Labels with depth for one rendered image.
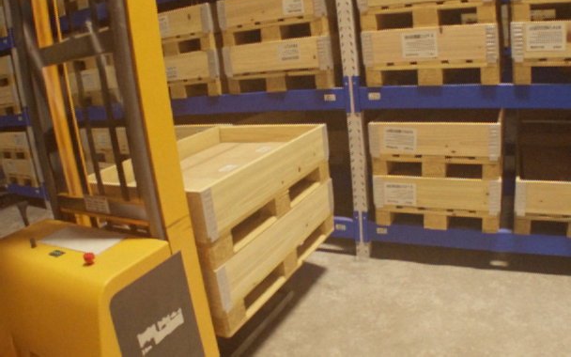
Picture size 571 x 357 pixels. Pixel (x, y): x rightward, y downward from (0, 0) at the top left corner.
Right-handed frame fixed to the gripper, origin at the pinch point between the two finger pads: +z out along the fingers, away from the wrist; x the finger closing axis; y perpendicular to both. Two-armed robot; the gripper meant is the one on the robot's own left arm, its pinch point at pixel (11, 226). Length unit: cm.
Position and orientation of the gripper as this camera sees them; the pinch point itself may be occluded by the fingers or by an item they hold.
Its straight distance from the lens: 200.2
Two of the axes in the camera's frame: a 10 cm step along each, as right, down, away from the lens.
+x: 5.5, -2.5, 8.0
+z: 4.3, 9.0, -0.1
